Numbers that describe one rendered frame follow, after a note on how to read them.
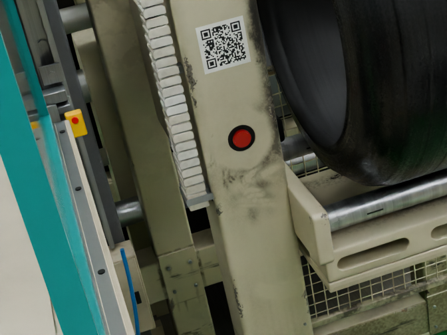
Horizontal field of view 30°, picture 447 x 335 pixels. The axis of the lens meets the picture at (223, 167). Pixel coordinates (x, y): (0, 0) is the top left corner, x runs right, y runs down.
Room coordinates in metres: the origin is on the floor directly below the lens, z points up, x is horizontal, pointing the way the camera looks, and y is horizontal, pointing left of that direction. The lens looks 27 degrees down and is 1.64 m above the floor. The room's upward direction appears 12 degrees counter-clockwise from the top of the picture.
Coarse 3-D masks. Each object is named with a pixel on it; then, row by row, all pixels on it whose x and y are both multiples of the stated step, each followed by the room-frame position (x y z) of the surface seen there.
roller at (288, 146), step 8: (288, 136) 1.47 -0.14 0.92; (296, 136) 1.45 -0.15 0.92; (288, 144) 1.44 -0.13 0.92; (296, 144) 1.44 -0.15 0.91; (304, 144) 1.44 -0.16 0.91; (288, 152) 1.43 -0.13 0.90; (296, 152) 1.43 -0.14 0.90; (304, 152) 1.44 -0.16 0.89; (312, 152) 1.44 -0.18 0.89; (288, 160) 1.44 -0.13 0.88
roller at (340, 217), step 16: (432, 176) 1.20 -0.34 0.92; (368, 192) 1.19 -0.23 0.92; (384, 192) 1.18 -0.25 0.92; (400, 192) 1.18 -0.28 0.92; (416, 192) 1.18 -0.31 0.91; (432, 192) 1.18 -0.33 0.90; (336, 208) 1.17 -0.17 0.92; (352, 208) 1.16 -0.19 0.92; (368, 208) 1.16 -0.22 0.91; (384, 208) 1.17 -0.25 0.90; (400, 208) 1.18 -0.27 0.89; (336, 224) 1.15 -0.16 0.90; (352, 224) 1.16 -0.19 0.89
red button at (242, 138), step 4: (236, 132) 1.21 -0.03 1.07; (240, 132) 1.20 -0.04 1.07; (244, 132) 1.20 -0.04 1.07; (248, 132) 1.21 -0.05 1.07; (236, 136) 1.20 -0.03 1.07; (240, 136) 1.20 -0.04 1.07; (244, 136) 1.20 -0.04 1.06; (248, 136) 1.21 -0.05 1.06; (236, 140) 1.20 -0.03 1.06; (240, 140) 1.20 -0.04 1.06; (244, 140) 1.20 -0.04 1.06; (248, 140) 1.20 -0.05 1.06; (236, 144) 1.20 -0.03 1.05; (240, 144) 1.20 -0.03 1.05; (244, 144) 1.20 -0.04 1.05; (248, 144) 1.21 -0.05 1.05
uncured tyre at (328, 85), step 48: (288, 0) 1.60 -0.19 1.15; (336, 0) 1.12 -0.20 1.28; (384, 0) 1.06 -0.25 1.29; (432, 0) 1.05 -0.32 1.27; (288, 48) 1.56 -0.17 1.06; (336, 48) 1.58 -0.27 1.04; (384, 48) 1.05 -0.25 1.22; (432, 48) 1.04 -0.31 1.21; (288, 96) 1.43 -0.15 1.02; (336, 96) 1.50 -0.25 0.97; (384, 96) 1.06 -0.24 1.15; (432, 96) 1.04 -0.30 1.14; (336, 144) 1.20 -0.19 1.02; (384, 144) 1.08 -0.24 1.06; (432, 144) 1.07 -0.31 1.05
